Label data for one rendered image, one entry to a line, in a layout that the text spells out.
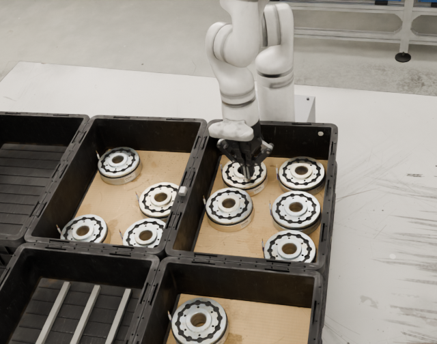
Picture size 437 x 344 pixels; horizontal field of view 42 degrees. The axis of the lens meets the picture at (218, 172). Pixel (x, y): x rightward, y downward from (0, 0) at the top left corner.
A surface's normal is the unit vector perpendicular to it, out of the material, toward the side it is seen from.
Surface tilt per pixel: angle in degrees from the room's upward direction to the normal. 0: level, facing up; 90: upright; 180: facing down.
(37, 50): 0
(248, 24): 70
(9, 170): 0
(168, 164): 0
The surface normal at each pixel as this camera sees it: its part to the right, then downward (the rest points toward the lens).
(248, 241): -0.13, -0.71
